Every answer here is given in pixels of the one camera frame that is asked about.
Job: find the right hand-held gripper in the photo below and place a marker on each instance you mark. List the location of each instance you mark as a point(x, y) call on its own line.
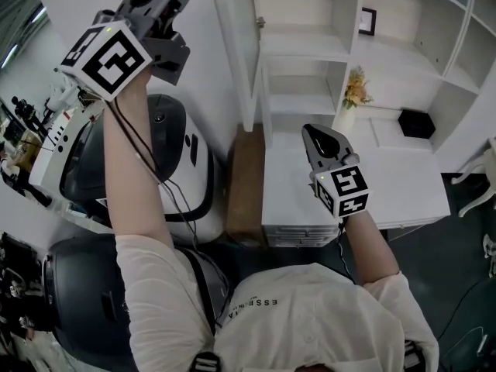
point(345, 190)

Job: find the tall brown cardboard box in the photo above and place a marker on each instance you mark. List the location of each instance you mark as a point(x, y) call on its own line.
point(246, 184)

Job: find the yellow flower bouquet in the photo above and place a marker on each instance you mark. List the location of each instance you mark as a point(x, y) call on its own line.
point(355, 89)

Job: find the white box with black marks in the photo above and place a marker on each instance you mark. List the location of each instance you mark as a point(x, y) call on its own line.
point(58, 142)

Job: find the small brown cardboard box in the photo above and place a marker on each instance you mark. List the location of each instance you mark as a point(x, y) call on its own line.
point(30, 140)

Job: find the white cabinet door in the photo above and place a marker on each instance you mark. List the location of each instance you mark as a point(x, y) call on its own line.
point(236, 52)

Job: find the white vase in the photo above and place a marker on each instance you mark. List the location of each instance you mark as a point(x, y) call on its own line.
point(344, 118)

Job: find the white drawer with knob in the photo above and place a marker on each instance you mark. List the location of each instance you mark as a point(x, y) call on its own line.
point(302, 231)
point(302, 241)

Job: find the person's cream shirt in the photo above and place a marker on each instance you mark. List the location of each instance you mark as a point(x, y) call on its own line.
point(302, 324)

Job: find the person's left forearm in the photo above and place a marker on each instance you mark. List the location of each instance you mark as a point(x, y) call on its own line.
point(131, 188)

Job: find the white dressing table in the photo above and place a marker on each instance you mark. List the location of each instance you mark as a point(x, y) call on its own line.
point(480, 180)

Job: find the black picture frame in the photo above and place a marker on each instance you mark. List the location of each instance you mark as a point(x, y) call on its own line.
point(367, 21)

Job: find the black white robot head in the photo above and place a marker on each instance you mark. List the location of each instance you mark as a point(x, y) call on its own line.
point(85, 297)
point(186, 161)

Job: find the black camera on tripod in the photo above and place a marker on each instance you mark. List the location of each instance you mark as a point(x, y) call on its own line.
point(25, 112)

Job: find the white desk with shelves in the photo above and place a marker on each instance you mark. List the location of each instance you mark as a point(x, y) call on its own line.
point(387, 176)

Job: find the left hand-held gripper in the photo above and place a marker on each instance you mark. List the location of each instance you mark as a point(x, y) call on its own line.
point(108, 60)

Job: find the person's right forearm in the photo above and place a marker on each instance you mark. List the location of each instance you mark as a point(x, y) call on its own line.
point(372, 246)

